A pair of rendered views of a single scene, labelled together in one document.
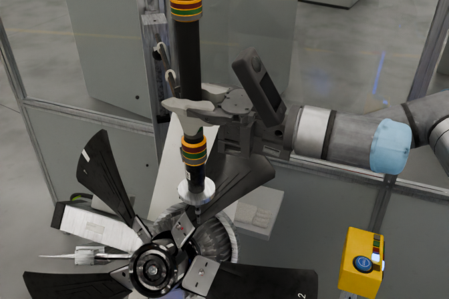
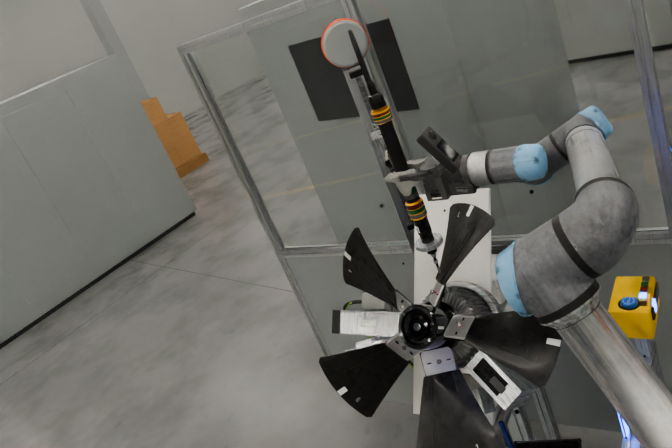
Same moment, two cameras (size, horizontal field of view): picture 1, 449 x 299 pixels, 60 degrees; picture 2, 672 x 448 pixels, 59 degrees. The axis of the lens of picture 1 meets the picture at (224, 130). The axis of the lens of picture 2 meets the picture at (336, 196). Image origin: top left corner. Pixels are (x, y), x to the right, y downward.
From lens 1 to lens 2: 0.82 m
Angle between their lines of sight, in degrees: 22
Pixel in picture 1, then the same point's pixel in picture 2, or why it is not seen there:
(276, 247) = not seen: hidden behind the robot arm
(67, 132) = (328, 274)
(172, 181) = (428, 271)
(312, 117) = (475, 157)
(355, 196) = (648, 260)
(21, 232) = (302, 408)
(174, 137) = not seen: hidden behind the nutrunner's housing
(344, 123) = (495, 154)
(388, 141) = (522, 156)
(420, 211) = not seen: outside the picture
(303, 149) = (475, 179)
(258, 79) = (435, 144)
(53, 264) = (342, 435)
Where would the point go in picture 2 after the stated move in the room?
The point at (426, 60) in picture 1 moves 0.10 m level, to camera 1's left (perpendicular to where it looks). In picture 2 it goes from (646, 92) to (610, 103)
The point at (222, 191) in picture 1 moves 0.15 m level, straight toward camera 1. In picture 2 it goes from (458, 250) to (459, 282)
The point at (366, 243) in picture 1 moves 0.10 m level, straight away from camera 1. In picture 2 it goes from (634, 286) to (644, 265)
